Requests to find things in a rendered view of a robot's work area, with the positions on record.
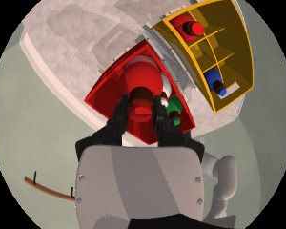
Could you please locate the blue bottle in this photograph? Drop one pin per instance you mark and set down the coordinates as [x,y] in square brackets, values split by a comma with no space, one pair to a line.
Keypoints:
[213,79]

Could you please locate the olive-brown crate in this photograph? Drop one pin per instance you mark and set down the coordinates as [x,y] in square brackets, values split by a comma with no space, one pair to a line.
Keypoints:
[224,35]

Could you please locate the white bottle with grey label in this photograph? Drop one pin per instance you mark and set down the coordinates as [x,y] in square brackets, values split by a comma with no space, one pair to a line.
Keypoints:
[167,89]

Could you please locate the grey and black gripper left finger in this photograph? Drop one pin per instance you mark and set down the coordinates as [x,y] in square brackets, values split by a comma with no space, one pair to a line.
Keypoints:
[111,134]

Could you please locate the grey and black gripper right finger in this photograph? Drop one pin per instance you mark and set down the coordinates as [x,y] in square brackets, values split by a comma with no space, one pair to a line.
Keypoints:
[171,136]

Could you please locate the red bottle with pale label band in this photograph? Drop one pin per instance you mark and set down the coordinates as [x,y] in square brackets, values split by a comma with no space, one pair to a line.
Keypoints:
[141,81]

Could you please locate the dark red crate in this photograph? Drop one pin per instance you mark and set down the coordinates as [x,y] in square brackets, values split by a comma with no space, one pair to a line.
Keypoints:
[104,98]

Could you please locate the green bottle with pale green label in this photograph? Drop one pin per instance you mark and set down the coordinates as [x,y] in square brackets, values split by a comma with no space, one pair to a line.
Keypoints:
[174,109]

